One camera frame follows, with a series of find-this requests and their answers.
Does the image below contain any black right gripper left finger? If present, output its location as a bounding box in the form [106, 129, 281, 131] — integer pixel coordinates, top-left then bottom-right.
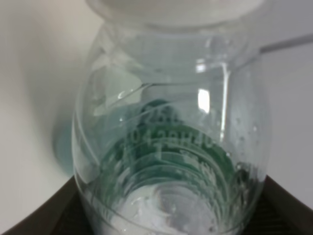
[3, 177, 93, 235]

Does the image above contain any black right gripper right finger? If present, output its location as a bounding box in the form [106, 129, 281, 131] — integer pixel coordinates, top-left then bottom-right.
[246, 176, 313, 235]

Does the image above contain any clear green-label water bottle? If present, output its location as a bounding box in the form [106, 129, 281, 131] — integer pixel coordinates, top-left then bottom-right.
[72, 0, 270, 235]

